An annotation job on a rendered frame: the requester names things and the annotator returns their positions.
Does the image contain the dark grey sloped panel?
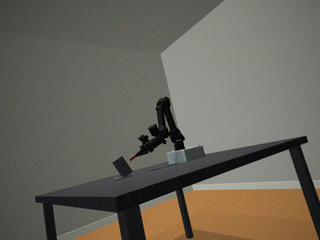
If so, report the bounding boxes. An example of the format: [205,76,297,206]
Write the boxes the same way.
[112,156,133,180]

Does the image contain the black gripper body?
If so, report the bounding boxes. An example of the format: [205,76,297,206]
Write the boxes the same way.
[144,138,158,153]

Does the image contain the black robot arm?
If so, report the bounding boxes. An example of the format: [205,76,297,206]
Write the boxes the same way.
[138,97,186,151]

